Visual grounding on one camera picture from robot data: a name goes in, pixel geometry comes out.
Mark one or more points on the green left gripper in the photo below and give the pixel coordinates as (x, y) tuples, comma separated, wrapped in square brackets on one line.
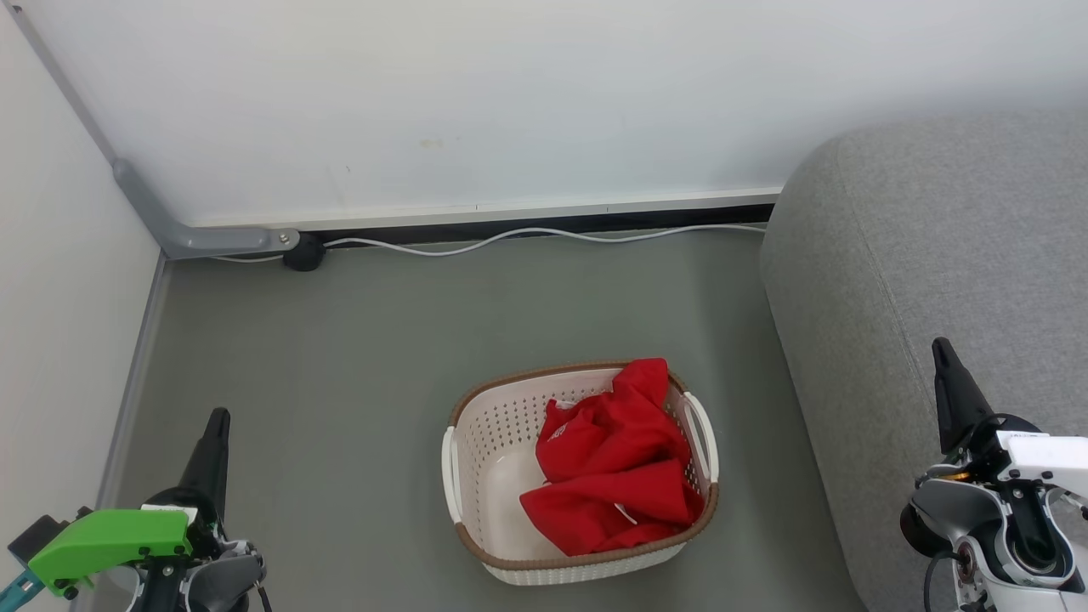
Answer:
[(110, 535)]

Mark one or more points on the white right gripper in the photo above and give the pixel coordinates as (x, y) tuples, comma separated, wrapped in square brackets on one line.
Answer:
[(1045, 459)]

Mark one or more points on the red cloth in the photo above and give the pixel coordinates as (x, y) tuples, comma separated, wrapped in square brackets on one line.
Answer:
[(612, 510)]

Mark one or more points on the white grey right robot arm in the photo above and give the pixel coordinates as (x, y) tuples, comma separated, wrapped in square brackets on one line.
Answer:
[(960, 510)]

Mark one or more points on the grey fabric sofa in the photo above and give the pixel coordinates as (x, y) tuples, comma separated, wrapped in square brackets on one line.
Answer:
[(892, 255)]

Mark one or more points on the black caster wheel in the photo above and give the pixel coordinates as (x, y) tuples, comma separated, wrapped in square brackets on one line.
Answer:
[(303, 253)]

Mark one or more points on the cream perforated laundry basket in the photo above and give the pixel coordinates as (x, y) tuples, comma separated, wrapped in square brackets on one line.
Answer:
[(501, 442)]

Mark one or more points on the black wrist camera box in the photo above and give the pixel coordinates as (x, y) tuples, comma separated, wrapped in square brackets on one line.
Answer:
[(38, 534)]

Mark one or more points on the pale partition bottom rail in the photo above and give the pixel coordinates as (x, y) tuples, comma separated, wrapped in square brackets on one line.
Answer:
[(510, 212)]

